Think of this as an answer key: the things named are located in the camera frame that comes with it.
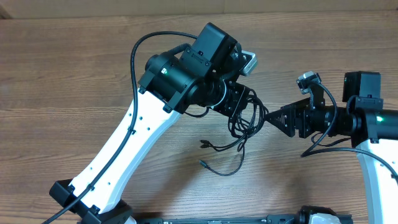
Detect black cable bundle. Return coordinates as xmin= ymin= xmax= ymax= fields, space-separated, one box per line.
xmin=198 ymin=88 xmax=270 ymax=177

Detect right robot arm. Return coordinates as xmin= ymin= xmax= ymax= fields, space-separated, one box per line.
xmin=266 ymin=71 xmax=397 ymax=223

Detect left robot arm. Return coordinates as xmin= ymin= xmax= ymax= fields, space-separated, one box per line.
xmin=49 ymin=23 xmax=257 ymax=223

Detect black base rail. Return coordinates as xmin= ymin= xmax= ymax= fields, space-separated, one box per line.
xmin=133 ymin=205 xmax=354 ymax=224

